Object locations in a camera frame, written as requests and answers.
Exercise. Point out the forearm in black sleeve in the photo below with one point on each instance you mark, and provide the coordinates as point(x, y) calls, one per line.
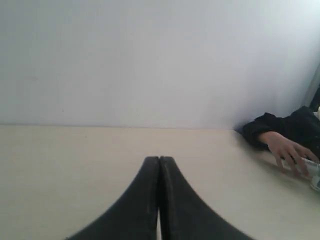
point(302, 127)

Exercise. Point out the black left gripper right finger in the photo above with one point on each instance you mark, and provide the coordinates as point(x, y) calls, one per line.
point(183, 214)

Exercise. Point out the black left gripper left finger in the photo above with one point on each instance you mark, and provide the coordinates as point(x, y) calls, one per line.
point(134, 215)

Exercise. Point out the green lime label bottle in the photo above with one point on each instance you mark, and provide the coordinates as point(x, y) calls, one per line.
point(314, 173)

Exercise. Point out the person's open bare hand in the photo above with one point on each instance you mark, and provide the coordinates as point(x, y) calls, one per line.
point(293, 153)

